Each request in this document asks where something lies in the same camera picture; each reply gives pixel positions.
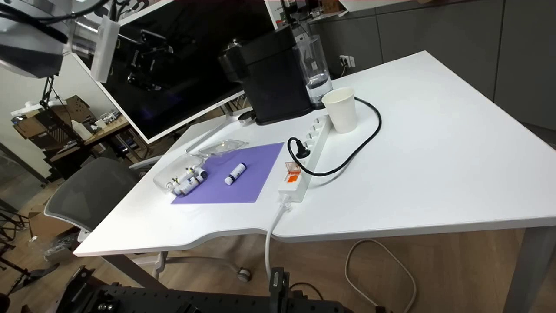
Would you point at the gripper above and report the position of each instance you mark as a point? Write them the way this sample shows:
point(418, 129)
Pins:
point(145, 56)

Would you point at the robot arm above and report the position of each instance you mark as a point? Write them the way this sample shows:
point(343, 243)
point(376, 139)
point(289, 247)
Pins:
point(30, 39)

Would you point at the clear plastic storage box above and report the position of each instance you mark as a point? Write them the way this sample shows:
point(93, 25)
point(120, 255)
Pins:
point(167, 176)

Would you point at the large white-framed monitor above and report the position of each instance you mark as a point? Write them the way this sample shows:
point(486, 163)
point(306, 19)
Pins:
point(186, 65)

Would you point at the cluttered wooden desk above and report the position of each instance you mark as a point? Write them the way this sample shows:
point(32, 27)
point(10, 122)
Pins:
point(65, 130)

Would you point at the clear plastic lid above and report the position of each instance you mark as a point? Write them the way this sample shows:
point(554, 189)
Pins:
point(223, 148)

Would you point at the black coffee machine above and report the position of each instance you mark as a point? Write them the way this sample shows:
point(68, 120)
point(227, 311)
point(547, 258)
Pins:
point(273, 78)

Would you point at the heap of small white tubes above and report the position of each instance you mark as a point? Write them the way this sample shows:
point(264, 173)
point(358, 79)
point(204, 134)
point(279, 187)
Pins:
point(189, 184)

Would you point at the grey office chair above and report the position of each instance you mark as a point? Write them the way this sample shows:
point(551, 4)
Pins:
point(91, 191)

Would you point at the small white tube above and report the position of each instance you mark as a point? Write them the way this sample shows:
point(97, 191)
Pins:
point(235, 174)

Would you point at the purple mat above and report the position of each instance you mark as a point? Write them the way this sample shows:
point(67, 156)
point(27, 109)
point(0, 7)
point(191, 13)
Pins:
point(243, 182)

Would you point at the cluttered shelf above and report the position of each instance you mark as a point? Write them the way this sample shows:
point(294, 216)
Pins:
point(304, 11)

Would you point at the white power strip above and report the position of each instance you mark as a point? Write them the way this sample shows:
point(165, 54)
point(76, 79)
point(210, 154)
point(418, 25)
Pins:
point(306, 163)

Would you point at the white paper cup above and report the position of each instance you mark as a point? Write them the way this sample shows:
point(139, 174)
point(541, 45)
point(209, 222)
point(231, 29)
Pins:
point(341, 111)

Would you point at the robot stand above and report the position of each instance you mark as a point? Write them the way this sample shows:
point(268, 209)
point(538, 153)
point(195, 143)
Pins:
point(173, 302)

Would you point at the wall socket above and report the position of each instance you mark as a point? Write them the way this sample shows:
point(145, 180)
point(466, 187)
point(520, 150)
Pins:
point(347, 61)

